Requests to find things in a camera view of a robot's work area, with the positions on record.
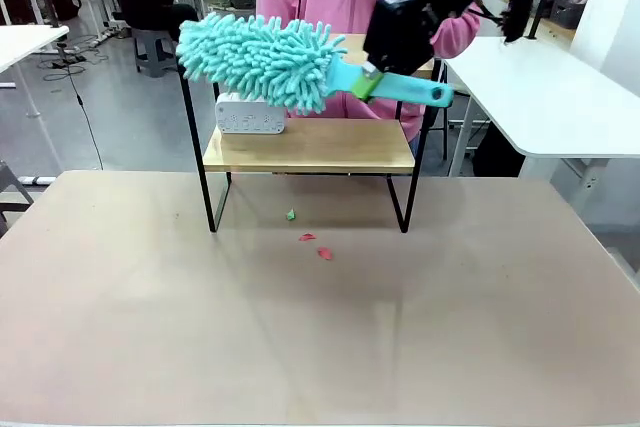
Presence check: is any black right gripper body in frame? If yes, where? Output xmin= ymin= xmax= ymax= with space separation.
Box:
xmin=362 ymin=0 xmax=501 ymax=77

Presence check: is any teal microfibre duster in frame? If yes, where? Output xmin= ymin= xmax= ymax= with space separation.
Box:
xmin=175 ymin=11 xmax=455 ymax=117

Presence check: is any pink sleeved left forearm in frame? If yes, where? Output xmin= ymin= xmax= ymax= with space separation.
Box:
xmin=432 ymin=1 xmax=484 ymax=59

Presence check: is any wood and black metal shelf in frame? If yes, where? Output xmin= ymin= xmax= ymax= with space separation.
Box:
xmin=175 ymin=21 xmax=449 ymax=234

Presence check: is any white digital clock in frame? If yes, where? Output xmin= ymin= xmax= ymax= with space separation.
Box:
xmin=214 ymin=91 xmax=289 ymax=137

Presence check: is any large white table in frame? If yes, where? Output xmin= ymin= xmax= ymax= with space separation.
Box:
xmin=442 ymin=35 xmax=640 ymax=179

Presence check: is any grey storage crate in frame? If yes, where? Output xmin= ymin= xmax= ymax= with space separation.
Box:
xmin=548 ymin=0 xmax=587 ymax=29

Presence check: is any grey plastic stool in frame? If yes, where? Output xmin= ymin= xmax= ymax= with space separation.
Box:
xmin=131 ymin=27 xmax=179 ymax=79

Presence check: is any white desk with rounded corner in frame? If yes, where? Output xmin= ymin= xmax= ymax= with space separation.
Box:
xmin=0 ymin=24 xmax=70 ymax=119

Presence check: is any grey metal stand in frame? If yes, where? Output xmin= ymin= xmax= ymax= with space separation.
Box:
xmin=0 ymin=160 xmax=35 ymax=239

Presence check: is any black floor cable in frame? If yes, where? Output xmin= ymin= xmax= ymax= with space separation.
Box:
xmin=49 ymin=34 xmax=105 ymax=171

